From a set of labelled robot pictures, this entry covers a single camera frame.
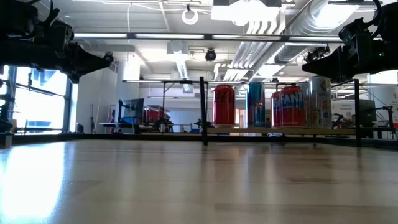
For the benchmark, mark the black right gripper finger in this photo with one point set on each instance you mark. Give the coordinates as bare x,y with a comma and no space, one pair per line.
342,53
332,68

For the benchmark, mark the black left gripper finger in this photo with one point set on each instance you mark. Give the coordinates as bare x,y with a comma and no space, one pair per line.
84,53
84,68

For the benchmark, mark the red Fanta strawberry can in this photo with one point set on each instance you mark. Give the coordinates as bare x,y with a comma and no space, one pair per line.
292,109
275,112

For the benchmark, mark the blue silver Red Bull can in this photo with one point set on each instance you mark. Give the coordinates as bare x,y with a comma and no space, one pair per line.
256,105

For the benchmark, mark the red Coca-Cola can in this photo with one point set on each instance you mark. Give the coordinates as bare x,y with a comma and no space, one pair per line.
224,107

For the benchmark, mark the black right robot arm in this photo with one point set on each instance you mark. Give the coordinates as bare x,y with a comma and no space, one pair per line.
391,25

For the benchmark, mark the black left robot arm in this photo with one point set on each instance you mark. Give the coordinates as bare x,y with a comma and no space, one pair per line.
18,49

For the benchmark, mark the overhead rig light bar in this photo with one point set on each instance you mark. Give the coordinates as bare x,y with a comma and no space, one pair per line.
130,36

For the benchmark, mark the black monitor on stand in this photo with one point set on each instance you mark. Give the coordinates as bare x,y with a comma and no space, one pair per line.
133,109

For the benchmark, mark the red tool cabinet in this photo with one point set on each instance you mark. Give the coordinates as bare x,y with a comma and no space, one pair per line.
154,113

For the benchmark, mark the white ceiling pipes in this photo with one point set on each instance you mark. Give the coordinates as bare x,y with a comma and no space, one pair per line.
248,56

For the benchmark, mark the white ceiling light panel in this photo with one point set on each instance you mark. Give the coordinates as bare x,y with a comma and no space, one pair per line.
242,12

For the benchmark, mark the black window frame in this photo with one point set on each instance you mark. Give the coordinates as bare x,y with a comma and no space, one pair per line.
68,102

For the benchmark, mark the grey ventilation duct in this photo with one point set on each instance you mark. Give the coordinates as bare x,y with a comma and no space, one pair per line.
311,25

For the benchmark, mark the black aluminium rig frame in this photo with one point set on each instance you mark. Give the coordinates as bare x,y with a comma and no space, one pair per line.
93,136

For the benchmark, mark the black overhead camera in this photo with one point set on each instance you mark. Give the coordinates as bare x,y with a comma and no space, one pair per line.
211,55

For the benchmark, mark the black frame wooden shelf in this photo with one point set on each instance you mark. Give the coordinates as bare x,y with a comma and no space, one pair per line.
203,109

